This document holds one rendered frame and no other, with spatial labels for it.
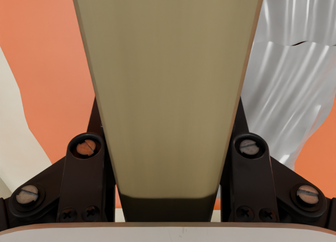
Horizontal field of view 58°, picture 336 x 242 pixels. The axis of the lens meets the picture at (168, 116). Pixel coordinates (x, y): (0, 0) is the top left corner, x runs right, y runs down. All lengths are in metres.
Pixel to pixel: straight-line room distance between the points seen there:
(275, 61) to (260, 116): 0.04
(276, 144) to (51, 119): 0.16
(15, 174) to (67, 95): 0.12
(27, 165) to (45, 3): 0.15
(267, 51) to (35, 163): 0.20
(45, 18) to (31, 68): 0.04
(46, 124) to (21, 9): 0.09
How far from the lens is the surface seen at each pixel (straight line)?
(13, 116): 0.24
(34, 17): 0.18
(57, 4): 0.17
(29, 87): 0.21
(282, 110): 0.21
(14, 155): 0.28
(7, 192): 0.33
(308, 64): 0.19
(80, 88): 0.20
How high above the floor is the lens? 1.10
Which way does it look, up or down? 43 degrees down
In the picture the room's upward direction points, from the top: 180 degrees counter-clockwise
